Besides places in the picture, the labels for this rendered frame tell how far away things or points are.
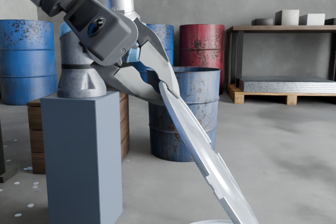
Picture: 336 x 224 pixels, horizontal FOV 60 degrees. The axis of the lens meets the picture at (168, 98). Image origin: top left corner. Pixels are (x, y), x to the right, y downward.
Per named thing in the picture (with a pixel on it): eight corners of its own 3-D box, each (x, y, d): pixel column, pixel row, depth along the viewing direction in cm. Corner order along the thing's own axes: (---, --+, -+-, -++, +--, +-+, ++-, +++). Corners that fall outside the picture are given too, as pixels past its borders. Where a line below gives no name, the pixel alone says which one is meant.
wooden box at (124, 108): (130, 148, 174) (128, 91, 168) (114, 176, 137) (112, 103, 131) (64, 147, 177) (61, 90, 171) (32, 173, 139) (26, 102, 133)
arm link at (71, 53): (71, 62, 98) (68, 21, 96) (109, 62, 97) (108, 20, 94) (53, 64, 86) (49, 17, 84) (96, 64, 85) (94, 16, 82)
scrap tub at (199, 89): (215, 139, 192) (217, 66, 183) (221, 165, 150) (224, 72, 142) (152, 138, 195) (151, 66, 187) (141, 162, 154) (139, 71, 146)
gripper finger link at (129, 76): (166, 98, 47) (126, 56, 44) (174, 105, 41) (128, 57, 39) (152, 112, 47) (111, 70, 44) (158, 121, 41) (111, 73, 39)
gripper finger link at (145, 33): (173, 53, 41) (127, 8, 39) (176, 53, 40) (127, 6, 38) (151, 77, 41) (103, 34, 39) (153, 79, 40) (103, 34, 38)
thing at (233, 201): (173, 88, 60) (176, 86, 60) (251, 213, 57) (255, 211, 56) (137, 71, 31) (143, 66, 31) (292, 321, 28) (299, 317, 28)
